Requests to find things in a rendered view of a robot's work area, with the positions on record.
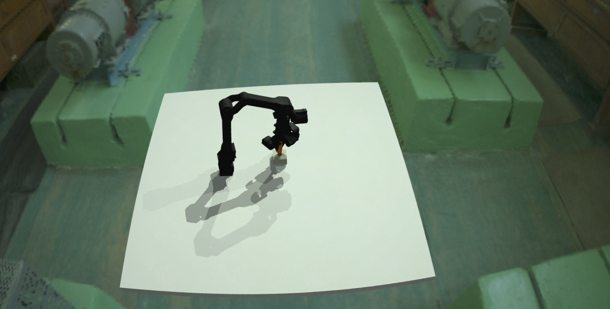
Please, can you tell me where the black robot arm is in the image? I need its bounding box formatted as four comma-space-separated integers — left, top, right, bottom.
217, 92, 308, 176

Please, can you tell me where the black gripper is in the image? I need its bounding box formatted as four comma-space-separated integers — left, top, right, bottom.
262, 122, 299, 151

